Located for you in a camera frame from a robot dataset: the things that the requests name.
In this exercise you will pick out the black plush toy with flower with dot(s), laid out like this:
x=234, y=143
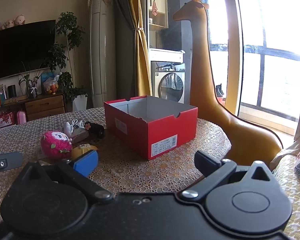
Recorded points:
x=96, y=130

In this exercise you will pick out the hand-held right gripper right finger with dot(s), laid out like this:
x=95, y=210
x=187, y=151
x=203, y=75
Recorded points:
x=206, y=161

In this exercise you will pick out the black television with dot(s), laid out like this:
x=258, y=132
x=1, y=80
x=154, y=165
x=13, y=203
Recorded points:
x=20, y=50

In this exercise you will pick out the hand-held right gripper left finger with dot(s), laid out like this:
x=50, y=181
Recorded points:
x=86, y=161

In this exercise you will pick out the teal box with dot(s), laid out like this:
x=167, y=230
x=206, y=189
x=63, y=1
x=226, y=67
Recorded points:
x=2, y=98

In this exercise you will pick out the wooden television console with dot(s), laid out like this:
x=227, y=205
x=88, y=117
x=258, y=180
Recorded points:
x=45, y=107

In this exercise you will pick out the white angular planter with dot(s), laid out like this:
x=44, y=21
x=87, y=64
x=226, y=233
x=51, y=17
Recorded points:
x=80, y=102

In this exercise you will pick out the white washing machine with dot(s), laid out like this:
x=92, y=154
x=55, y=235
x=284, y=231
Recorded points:
x=168, y=85

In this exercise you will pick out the yellow plush toy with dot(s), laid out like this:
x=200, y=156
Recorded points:
x=81, y=150

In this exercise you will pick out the red cardboard shoebox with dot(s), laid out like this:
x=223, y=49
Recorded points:
x=140, y=132

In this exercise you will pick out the houndstooth blanket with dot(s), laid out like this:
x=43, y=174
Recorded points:
x=297, y=205

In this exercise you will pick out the pink small case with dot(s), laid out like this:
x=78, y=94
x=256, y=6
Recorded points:
x=22, y=117

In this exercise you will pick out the pink plush toy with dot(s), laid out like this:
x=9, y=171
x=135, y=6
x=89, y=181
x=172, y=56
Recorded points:
x=55, y=145

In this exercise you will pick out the clear bag of fruit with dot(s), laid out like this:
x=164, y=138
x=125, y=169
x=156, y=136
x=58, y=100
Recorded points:
x=52, y=85

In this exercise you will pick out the tall green houseplant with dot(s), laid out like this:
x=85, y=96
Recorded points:
x=68, y=27

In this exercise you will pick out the pink hanging towel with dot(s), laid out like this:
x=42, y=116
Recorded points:
x=154, y=8

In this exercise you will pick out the yellow and grey curtain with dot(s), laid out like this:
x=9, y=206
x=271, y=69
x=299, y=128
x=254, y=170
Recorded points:
x=142, y=62

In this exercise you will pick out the striped vase with green plant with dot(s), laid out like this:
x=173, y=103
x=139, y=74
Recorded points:
x=32, y=92

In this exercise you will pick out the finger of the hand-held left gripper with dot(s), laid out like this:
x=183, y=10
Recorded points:
x=10, y=160

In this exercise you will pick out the tan giraffe statue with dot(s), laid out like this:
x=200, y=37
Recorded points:
x=202, y=80

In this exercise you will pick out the white standing air conditioner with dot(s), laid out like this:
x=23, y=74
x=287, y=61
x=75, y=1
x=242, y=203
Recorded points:
x=101, y=55

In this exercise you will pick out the white sink counter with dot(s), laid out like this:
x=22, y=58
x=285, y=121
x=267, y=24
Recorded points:
x=165, y=54

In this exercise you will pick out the silver snack packet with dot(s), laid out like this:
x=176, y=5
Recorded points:
x=80, y=135

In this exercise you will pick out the black cylinder speaker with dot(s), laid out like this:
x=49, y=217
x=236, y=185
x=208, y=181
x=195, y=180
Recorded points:
x=12, y=91

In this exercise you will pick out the black framed window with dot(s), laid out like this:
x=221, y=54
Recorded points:
x=261, y=75

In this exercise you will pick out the red gift box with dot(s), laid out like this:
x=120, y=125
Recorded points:
x=2, y=120

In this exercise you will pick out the desktop with lace tablecloth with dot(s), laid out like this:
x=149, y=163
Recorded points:
x=130, y=172

